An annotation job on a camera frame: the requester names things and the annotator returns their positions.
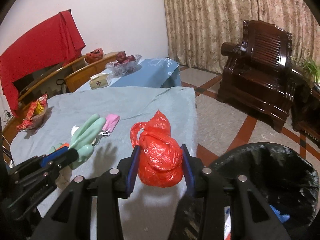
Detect dark wooden armchair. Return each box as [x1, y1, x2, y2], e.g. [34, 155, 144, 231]
[217, 20, 296, 133]

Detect white toothpaste box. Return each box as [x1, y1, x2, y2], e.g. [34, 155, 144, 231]
[224, 206, 231, 240]

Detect green potted plant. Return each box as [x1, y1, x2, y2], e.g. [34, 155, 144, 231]
[295, 57, 319, 85]

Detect black trash bin bag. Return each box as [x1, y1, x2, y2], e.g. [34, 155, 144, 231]
[169, 142, 319, 239]

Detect glass fruit bowl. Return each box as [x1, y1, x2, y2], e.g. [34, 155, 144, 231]
[105, 54, 142, 77]

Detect tissue box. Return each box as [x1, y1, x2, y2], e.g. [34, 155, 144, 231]
[89, 73, 112, 90]

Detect red apples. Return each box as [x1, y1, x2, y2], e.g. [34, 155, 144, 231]
[116, 51, 136, 64]

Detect green rubber glove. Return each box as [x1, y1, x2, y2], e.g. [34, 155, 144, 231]
[48, 113, 107, 170]

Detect grey table cloth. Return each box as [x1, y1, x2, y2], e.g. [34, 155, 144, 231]
[10, 87, 197, 239]

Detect beige patterned curtain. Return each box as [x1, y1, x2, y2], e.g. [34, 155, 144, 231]
[164, 0, 319, 73]

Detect dark wooden side table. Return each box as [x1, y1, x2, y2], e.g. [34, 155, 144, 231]
[291, 83, 320, 147]

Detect pink face mask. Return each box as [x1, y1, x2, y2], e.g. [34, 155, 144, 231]
[99, 114, 120, 137]

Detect wooden tv cabinet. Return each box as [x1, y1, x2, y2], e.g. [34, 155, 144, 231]
[3, 52, 116, 149]

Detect blue plastic bag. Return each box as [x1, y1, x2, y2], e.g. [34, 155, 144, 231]
[270, 205, 290, 224]

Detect crumpled white tissue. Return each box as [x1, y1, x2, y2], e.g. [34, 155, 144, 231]
[71, 126, 79, 136]

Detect snack basket red packets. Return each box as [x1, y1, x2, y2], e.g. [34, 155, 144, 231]
[16, 94, 48, 132]

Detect blue table cover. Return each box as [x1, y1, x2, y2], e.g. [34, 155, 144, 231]
[76, 58, 181, 92]

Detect red plastic bag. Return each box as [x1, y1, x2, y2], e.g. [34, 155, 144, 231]
[130, 111, 183, 188]

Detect red cloth cover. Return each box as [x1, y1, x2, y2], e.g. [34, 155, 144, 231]
[1, 10, 85, 117]

